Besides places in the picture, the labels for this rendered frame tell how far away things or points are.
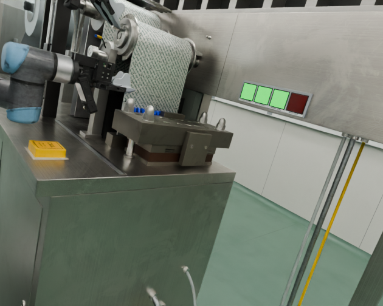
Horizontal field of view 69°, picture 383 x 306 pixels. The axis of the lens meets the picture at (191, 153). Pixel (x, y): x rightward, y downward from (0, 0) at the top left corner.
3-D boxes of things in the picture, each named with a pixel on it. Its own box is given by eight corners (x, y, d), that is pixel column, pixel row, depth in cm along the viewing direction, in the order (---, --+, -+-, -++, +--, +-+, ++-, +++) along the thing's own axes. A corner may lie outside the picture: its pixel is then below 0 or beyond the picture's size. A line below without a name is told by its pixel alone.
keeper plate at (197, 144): (177, 163, 89) (186, 130, 86) (199, 163, 96) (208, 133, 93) (182, 166, 87) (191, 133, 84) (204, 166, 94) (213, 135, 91)
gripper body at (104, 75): (118, 64, 81) (77, 53, 73) (113, 93, 83) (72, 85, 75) (107, 61, 87) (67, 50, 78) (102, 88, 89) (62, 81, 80)
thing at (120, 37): (111, 45, 92) (117, 21, 90) (117, 47, 93) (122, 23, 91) (121, 49, 87) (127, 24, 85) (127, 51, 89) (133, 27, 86)
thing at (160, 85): (120, 110, 92) (132, 53, 87) (174, 118, 108) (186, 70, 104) (121, 111, 91) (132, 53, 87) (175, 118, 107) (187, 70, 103)
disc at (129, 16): (110, 57, 97) (118, 13, 93) (111, 58, 97) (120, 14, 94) (131, 63, 87) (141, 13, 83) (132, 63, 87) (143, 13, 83)
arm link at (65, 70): (55, 83, 72) (46, 78, 78) (73, 86, 75) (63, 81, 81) (59, 53, 70) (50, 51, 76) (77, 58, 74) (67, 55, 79)
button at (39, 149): (27, 149, 71) (28, 139, 70) (56, 149, 75) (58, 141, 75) (34, 158, 66) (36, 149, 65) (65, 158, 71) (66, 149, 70)
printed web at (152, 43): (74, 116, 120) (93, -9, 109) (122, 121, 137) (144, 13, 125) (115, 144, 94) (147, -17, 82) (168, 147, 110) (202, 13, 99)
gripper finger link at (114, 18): (135, 19, 86) (117, -11, 80) (121, 30, 84) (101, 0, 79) (130, 20, 88) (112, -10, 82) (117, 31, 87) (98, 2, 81)
